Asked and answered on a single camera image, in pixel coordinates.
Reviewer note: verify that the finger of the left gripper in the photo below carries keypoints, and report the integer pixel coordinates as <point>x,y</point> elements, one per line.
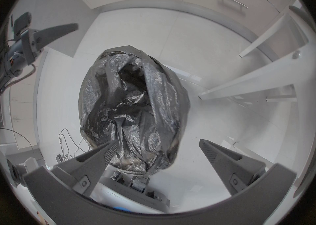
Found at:
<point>54,33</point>

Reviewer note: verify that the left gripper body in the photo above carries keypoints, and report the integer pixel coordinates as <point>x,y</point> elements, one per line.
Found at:
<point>28,46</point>

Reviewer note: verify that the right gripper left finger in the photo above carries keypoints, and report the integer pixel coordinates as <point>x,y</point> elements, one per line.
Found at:
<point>91,164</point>

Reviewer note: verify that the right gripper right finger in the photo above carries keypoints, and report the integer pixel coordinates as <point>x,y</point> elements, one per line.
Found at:
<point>229,167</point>

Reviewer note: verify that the black plastic bag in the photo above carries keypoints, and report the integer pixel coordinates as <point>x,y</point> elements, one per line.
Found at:
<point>160,100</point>

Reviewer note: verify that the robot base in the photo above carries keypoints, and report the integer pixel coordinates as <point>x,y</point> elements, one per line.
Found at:
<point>138,199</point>

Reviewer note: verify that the dark grey white-legged chair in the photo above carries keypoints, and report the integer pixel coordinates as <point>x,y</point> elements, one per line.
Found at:
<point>246,81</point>

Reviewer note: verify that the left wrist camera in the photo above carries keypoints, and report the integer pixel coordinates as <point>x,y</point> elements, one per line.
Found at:
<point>22,21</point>

